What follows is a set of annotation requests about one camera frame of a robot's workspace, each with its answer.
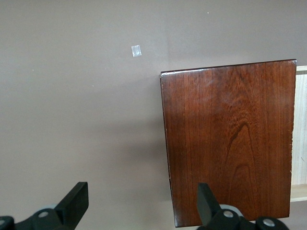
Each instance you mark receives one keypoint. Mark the dark brown wooden cabinet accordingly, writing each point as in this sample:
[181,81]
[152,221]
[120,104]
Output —
[227,143]

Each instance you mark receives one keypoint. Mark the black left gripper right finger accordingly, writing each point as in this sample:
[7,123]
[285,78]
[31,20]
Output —
[208,208]

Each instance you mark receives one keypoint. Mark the small clear tape patch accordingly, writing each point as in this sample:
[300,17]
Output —
[136,51]

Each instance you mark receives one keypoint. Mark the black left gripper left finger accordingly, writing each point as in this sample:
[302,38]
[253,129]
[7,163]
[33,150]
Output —
[72,206]

